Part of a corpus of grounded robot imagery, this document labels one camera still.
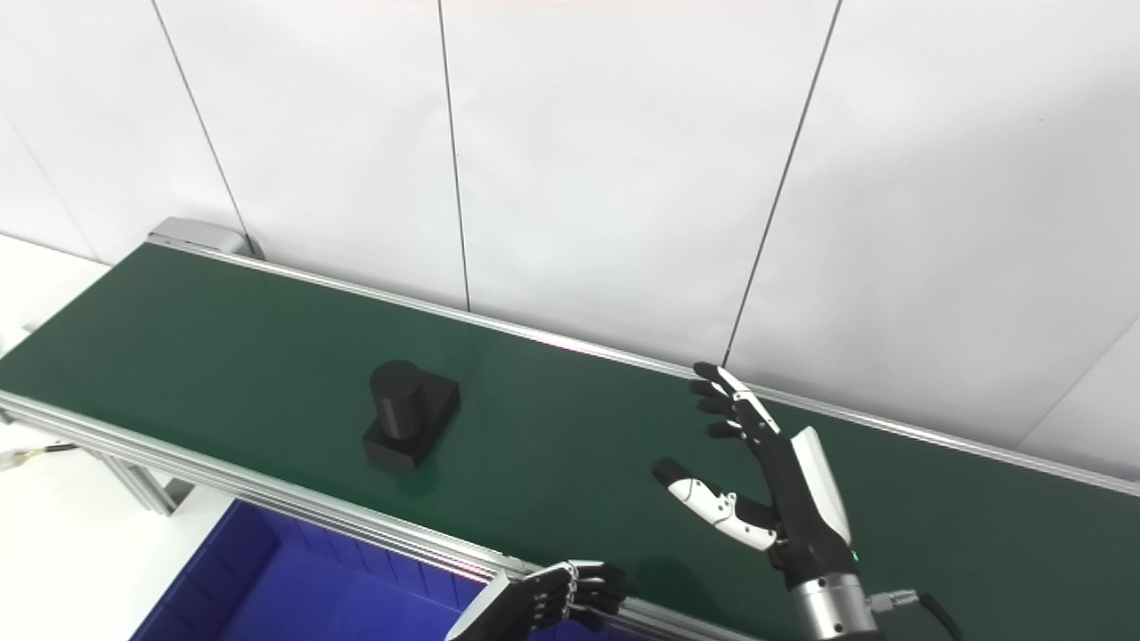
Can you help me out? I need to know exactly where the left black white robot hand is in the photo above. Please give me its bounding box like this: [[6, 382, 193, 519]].
[[445, 559, 629, 641]]

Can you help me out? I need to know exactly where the thin cable with white plug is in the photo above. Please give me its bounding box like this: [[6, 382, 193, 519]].
[[0, 442, 77, 471]]

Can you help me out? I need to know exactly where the green conveyor belt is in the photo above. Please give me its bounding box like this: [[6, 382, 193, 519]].
[[0, 216, 1140, 641], [0, 242, 1140, 641]]

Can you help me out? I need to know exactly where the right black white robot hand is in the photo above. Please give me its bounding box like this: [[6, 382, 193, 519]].
[[653, 361, 860, 588]]

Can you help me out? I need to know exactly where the blue bin with white parts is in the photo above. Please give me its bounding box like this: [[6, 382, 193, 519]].
[[129, 499, 651, 641]]

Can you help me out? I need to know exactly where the aluminium conveyor leg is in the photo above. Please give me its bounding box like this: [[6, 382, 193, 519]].
[[85, 450, 195, 517]]

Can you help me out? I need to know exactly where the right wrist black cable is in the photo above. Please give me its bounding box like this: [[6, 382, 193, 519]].
[[868, 588, 967, 641]]

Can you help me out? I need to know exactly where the black cylinder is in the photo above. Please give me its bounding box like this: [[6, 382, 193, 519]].
[[361, 360, 461, 472]]

